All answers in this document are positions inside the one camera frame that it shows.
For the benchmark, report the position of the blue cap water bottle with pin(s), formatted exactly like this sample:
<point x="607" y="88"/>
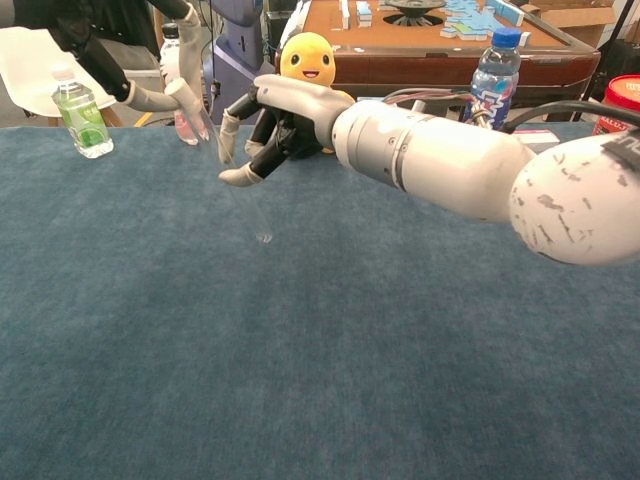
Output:
<point x="495" y="65"/>

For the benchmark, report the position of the blue table mat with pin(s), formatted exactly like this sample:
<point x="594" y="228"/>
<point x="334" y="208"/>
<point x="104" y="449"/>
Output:
<point x="300" y="350"/>

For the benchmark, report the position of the white pink toothpaste box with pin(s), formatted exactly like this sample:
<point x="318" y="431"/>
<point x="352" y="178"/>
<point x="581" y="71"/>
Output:
<point x="537" y="135"/>

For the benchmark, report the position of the yellow plush duck toy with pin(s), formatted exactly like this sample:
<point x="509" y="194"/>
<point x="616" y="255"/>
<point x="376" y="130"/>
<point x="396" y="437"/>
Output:
<point x="307" y="55"/>

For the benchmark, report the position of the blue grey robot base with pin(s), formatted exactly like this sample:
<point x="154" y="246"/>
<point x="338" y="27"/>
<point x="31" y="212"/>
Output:
<point x="240" y="35"/>

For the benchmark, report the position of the blue white mahjong tile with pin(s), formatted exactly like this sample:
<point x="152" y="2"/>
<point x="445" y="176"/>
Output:
<point x="525" y="39"/>
<point x="448" y="33"/>

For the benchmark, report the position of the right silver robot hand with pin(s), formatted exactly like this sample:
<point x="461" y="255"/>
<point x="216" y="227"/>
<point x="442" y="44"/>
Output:
<point x="300" y="100"/>

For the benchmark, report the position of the pink label drink bottle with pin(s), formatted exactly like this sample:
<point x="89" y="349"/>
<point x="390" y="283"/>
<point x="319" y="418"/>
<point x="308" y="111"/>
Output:
<point x="169" y="55"/>

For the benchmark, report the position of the red snack canister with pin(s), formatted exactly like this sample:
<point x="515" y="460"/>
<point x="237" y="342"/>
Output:
<point x="625" y="95"/>

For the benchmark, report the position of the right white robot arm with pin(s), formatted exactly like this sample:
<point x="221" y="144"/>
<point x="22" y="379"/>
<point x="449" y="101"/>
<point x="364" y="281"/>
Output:
<point x="450" y="160"/>

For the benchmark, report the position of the cardboard box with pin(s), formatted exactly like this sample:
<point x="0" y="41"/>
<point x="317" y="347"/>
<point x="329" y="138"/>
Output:
<point x="575" y="20"/>

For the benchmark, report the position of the transparent glass test tube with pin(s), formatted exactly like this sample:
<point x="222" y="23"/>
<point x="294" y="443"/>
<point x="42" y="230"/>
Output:
<point x="250" y="210"/>

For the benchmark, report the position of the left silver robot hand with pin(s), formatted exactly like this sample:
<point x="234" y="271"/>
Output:
<point x="100" y="25"/>

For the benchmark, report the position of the white chair wooden legs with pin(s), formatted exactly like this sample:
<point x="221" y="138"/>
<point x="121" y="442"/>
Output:
<point x="30" y="60"/>

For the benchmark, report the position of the green label water bottle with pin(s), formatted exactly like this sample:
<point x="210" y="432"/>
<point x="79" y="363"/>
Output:
<point x="85" y="120"/>

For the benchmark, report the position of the black tripod stand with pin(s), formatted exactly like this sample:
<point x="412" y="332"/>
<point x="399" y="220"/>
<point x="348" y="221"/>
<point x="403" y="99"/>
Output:
<point x="617" y="20"/>

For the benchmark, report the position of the brown mahjong table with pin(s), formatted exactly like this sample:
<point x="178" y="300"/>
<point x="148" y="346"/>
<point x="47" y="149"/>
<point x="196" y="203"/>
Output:
<point x="415" y="60"/>

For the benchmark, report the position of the black mahjong table centre dome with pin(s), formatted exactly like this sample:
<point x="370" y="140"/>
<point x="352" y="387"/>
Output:
<point x="414" y="12"/>

